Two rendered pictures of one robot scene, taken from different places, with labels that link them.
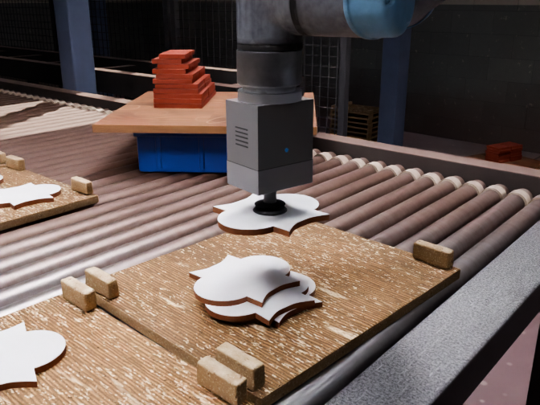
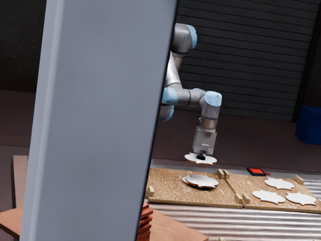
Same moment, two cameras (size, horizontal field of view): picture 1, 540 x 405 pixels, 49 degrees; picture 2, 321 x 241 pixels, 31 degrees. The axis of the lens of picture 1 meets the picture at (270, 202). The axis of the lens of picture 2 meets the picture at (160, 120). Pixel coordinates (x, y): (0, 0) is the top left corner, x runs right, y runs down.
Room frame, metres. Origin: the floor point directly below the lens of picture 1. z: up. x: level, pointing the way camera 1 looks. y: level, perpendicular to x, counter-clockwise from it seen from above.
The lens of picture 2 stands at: (2.89, 1.12, 1.90)
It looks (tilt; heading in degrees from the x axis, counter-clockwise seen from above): 16 degrees down; 212
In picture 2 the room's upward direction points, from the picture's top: 10 degrees clockwise
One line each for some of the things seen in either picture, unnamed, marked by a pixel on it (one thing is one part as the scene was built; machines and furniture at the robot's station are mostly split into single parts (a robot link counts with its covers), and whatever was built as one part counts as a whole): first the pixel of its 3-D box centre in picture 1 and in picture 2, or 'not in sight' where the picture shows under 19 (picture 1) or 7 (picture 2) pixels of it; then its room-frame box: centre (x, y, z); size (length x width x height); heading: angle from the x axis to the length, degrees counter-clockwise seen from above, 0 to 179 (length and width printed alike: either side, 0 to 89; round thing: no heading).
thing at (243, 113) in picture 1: (265, 134); (204, 139); (0.70, 0.01, 1.15); 0.10 x 0.09 x 0.16; 38
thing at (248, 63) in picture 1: (271, 69); (207, 122); (0.70, 0.00, 1.23); 0.08 x 0.08 x 0.05
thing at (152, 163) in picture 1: (210, 137); not in sight; (1.47, 0.15, 0.97); 0.31 x 0.31 x 0.10; 87
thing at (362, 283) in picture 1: (276, 281); (187, 186); (0.75, -0.01, 0.93); 0.41 x 0.35 x 0.02; 136
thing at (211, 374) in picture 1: (221, 380); (226, 174); (0.49, 0.05, 0.95); 0.06 x 0.02 x 0.03; 47
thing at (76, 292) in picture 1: (78, 293); (246, 198); (0.67, 0.24, 0.95); 0.06 x 0.02 x 0.03; 47
